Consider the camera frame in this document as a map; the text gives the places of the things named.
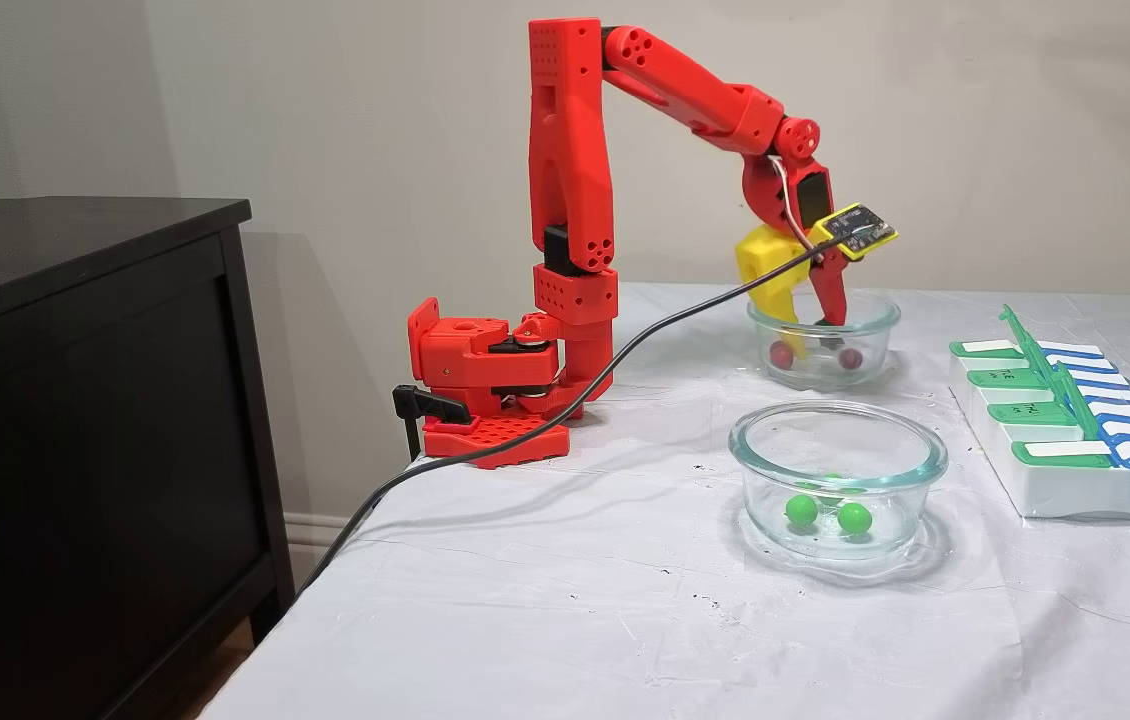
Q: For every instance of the red ball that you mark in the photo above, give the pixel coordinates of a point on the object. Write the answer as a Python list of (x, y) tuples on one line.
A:
[(850, 357), (781, 355)]

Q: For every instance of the weekly pill organizer box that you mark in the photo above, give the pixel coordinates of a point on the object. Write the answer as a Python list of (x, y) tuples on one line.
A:
[(1075, 500)]

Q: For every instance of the glass bowl for red balls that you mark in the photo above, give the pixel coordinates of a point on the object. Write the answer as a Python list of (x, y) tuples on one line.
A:
[(880, 330)]

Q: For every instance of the glass bowl for green balls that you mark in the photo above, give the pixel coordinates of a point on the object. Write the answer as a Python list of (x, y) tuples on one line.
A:
[(905, 470)]

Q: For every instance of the white tablecloth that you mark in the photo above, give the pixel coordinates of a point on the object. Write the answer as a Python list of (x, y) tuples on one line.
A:
[(575, 600)]

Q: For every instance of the black table clamp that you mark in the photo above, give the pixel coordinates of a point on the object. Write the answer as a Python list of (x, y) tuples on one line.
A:
[(430, 403)]

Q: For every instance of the white baseboard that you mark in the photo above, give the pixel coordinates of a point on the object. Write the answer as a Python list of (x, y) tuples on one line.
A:
[(320, 535)]

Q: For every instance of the black wooden cabinet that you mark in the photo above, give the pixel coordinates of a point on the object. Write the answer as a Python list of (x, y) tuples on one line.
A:
[(75, 450)]

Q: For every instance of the black camera board yellow mount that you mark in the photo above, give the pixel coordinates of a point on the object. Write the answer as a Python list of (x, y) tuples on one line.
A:
[(860, 232)]

